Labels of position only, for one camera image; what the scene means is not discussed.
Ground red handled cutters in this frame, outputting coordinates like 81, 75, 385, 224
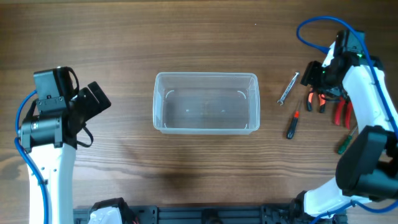
333, 97, 353, 129

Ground silver wrench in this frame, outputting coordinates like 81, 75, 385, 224
277, 71, 300, 106

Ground green screwdriver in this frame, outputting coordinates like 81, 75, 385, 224
337, 125, 358, 154

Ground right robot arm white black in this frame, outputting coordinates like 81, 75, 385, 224
289, 44, 397, 223

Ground orange black needle-nose pliers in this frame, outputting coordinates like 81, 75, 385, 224
306, 87, 326, 113

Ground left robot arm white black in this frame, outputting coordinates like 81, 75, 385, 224
14, 82, 111, 223

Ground black red screwdriver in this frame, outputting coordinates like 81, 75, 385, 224
286, 101, 302, 139

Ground clear plastic container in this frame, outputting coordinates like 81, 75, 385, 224
152, 72, 261, 135

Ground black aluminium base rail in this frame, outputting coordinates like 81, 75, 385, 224
73, 203, 348, 224

